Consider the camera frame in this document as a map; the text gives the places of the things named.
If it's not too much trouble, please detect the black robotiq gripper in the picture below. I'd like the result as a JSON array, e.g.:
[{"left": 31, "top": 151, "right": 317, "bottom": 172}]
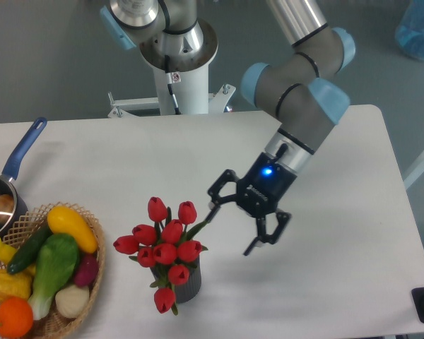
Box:
[{"left": 204, "top": 151, "right": 298, "bottom": 257}]

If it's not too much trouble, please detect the red tulip bouquet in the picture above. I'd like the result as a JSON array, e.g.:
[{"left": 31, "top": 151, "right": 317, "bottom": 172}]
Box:
[{"left": 113, "top": 197, "right": 207, "bottom": 315}]

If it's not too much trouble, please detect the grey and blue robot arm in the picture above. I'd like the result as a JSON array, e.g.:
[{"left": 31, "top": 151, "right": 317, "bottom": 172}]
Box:
[{"left": 100, "top": 1, "right": 355, "bottom": 246}]

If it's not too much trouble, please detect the dark grey ribbed vase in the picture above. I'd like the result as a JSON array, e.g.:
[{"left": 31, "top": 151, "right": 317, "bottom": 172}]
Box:
[{"left": 151, "top": 257, "right": 202, "bottom": 304}]

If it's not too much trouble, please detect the yellow squash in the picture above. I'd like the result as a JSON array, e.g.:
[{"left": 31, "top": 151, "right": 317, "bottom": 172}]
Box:
[{"left": 47, "top": 206, "right": 98, "bottom": 254}]

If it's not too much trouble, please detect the green bok choy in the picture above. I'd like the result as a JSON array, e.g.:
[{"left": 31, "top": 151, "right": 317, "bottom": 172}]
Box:
[{"left": 28, "top": 233, "right": 80, "bottom": 321}]

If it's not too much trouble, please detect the white garlic bulb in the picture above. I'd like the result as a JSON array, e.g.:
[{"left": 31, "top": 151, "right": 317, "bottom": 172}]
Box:
[{"left": 55, "top": 284, "right": 90, "bottom": 319}]

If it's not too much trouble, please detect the woven wicker basket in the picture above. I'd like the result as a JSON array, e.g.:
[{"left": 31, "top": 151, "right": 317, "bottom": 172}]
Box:
[{"left": 0, "top": 202, "right": 105, "bottom": 338}]

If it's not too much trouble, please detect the dark green cucumber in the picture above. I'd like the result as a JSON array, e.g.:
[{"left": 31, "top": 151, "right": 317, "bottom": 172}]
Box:
[{"left": 6, "top": 225, "right": 52, "bottom": 275}]

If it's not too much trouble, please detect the small yellow banana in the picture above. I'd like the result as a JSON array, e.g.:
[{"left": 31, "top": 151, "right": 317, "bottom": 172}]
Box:
[{"left": 0, "top": 238, "right": 36, "bottom": 276}]

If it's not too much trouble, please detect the yellow bell pepper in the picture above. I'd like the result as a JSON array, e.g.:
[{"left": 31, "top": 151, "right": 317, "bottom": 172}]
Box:
[{"left": 0, "top": 269, "right": 33, "bottom": 303}]

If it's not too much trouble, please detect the orange fruit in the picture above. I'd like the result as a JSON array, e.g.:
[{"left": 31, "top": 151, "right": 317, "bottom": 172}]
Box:
[{"left": 0, "top": 297, "right": 33, "bottom": 338}]

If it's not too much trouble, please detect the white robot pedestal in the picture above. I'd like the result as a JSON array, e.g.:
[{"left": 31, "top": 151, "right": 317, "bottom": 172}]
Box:
[{"left": 108, "top": 18, "right": 236, "bottom": 117}]

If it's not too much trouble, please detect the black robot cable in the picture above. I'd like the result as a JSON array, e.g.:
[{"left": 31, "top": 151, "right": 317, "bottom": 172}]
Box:
[{"left": 163, "top": 54, "right": 182, "bottom": 116}]

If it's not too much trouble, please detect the blue handled saucepan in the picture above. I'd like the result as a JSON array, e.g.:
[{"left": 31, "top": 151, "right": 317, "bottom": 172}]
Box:
[{"left": 0, "top": 117, "right": 47, "bottom": 238}]

